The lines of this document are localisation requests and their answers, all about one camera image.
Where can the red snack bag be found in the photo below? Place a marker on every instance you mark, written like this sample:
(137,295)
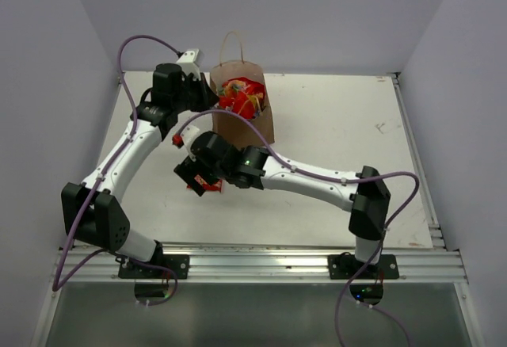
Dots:
(200,186)

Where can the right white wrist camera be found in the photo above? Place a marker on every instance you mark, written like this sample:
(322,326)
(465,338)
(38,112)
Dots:
(186,138)

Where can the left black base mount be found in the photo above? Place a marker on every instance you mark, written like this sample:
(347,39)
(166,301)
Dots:
(164,267)

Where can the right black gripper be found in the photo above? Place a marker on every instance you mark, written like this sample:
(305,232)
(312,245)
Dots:
(188,169)

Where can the brown paper bag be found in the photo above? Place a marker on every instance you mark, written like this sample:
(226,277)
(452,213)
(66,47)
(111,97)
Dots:
(232,127)

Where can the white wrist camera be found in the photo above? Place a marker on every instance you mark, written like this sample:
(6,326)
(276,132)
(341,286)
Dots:
(189,58)
(186,138)

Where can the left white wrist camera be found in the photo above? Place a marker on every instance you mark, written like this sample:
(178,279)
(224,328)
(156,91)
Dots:
(189,58)

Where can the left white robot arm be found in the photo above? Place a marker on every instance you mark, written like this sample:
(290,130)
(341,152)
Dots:
(92,209)

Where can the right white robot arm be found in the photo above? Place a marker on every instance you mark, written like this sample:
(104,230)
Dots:
(363,195)

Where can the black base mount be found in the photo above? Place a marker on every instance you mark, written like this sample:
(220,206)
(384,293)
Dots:
(343,266)
(164,267)

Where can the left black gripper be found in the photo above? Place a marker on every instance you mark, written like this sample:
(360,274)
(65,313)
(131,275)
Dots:
(207,97)

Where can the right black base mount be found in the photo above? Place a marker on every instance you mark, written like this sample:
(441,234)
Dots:
(343,266)

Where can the red candy bag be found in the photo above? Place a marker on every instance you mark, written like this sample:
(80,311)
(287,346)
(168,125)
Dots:
(243,96)

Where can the aluminium rail frame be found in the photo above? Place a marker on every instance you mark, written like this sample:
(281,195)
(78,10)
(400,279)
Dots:
(258,273)

